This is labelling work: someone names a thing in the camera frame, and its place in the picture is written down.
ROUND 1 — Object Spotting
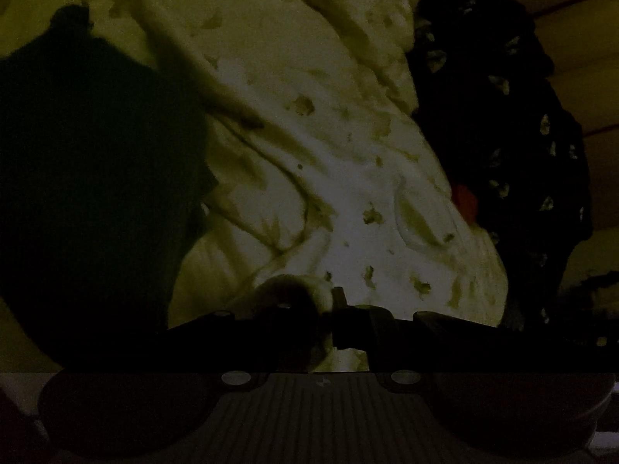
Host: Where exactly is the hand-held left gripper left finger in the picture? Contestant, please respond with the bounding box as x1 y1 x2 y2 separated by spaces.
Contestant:
161 289 335 391

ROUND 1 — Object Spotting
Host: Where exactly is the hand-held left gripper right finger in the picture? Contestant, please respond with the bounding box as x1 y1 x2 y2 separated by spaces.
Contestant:
333 287 533 392

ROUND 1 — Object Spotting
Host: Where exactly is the white printed small garment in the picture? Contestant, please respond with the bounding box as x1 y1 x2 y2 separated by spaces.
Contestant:
82 0 510 374

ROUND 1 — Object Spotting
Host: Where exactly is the small red cloth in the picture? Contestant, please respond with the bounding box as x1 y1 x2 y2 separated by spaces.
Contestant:
452 181 480 226

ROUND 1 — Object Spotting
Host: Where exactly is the black white-patterned cloth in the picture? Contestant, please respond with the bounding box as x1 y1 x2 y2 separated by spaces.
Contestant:
405 0 597 336

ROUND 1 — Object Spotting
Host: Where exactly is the dark cloth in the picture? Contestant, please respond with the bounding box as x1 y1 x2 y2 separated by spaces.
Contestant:
0 5 219 373

